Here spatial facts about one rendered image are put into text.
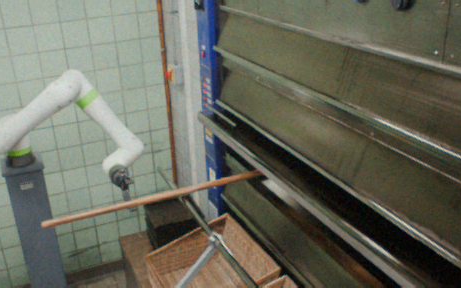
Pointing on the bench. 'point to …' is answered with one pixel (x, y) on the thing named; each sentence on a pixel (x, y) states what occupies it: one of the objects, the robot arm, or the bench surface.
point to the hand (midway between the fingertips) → (131, 196)
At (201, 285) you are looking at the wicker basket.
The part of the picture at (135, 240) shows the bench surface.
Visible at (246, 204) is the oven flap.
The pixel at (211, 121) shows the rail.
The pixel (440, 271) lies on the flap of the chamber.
